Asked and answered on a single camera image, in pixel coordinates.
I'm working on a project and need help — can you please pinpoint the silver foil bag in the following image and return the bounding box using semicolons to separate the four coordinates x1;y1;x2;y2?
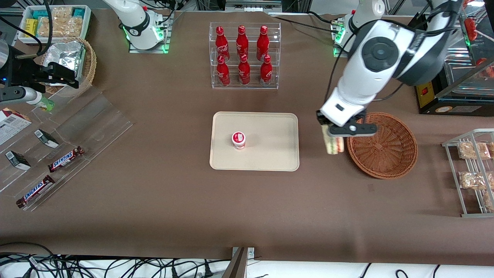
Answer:
44;41;86;86

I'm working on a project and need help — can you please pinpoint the light wicker basket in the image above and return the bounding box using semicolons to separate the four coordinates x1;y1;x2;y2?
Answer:
41;37;97;97

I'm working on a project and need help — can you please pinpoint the aluminium frame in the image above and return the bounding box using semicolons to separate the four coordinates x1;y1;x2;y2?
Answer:
195;0;311;14

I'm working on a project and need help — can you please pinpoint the clear bag of crackers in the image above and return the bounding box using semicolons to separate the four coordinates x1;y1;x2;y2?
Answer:
50;7;74;20
38;17;54;37
54;17;83;37

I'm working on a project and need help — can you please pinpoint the black cable tangle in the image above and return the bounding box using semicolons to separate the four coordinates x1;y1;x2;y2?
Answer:
0;242;232;278

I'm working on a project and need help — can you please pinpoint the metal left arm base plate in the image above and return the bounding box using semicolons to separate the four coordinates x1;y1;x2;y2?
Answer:
333;23;352;58

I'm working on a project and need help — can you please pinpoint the black table cable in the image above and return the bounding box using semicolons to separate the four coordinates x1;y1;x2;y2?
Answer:
270;11;342;31

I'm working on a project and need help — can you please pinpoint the small black box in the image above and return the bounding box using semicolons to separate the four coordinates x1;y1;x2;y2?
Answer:
5;151;31;171
34;129;59;148

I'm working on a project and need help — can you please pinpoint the brown wicker basket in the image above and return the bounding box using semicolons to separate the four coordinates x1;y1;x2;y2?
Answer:
346;112;418;180

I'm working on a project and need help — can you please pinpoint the beige plastic tray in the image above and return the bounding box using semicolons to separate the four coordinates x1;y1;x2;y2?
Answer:
209;112;300;171

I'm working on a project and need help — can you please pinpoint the red cola bottle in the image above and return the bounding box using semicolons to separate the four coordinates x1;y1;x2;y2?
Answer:
238;54;250;85
257;25;269;61
236;25;249;60
260;55;273;86
215;26;230;62
216;55;231;87

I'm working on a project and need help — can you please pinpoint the white plastic bin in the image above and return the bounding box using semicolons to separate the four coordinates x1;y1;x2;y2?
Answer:
17;5;92;45

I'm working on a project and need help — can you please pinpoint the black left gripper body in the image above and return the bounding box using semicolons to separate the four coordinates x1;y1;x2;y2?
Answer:
316;110;366;130

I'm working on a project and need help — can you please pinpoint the clear acrylic bottle rack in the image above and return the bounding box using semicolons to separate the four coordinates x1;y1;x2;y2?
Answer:
209;22;281;90

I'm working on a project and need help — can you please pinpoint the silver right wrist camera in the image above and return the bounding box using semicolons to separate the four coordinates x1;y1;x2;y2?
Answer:
0;86;39;105

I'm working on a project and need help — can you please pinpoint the green white drink bottle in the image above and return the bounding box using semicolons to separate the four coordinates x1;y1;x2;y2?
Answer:
37;95;55;112

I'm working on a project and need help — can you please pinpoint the Snickers chocolate bar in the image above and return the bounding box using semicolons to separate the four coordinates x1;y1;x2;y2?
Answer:
47;146;85;173
16;175;56;209

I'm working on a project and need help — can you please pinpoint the grey metal wire rack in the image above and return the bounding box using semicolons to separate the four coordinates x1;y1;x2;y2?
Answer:
442;129;494;218

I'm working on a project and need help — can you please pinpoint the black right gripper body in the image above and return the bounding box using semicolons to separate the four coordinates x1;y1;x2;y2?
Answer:
0;46;44;88

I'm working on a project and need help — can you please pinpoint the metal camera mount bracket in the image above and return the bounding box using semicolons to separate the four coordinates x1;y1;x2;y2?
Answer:
223;247;255;278

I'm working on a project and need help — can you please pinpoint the orange white carton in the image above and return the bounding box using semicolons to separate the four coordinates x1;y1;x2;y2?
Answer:
0;107;32;146

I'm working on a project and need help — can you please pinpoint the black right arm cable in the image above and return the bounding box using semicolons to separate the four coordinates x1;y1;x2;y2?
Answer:
0;0;53;58

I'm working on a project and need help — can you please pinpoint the red sausage on stick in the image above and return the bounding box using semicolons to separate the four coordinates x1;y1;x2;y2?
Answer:
479;58;494;78
465;17;479;40

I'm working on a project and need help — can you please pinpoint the clear acrylic stepped display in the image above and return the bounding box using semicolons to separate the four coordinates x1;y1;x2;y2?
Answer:
0;87;134;212

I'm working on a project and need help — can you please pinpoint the triangle sandwich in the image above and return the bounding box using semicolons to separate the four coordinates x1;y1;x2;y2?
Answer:
321;125;345;155

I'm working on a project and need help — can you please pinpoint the red white yogurt cup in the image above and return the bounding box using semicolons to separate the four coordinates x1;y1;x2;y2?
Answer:
232;131;247;150

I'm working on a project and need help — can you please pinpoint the steel tray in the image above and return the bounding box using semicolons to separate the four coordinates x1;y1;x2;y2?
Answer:
443;54;494;96
450;29;470;54

